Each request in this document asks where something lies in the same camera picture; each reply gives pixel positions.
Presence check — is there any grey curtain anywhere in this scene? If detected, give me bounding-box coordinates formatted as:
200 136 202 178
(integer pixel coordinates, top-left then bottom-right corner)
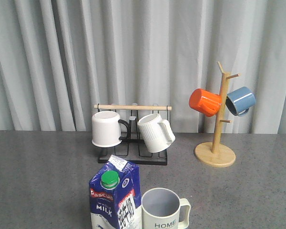
0 0 286 134

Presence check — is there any orange mug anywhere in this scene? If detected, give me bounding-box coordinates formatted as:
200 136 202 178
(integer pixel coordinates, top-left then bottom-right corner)
189 88 222 117

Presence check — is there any white mug black handle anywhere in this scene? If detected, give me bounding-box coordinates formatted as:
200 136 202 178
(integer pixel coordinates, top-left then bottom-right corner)
92 111 131 147

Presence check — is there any black wire mug rack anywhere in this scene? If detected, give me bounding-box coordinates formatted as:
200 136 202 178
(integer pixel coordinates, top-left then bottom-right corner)
94 103 172 166

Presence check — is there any white ribbed mug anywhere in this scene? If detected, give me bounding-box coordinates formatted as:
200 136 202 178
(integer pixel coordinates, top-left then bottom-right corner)
138 114 175 153

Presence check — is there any blue mug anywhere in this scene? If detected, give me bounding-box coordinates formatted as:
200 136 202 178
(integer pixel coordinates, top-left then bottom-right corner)
225 86 256 116

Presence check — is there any cream HOME mug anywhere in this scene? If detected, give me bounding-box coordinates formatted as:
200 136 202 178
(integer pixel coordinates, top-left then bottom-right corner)
142 187 191 229

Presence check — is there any wooden mug tree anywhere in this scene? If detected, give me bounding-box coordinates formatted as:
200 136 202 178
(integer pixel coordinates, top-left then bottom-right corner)
194 62 241 167

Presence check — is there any blue white milk carton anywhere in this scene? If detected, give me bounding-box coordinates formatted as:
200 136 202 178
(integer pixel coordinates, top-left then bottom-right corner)
89 155 142 229

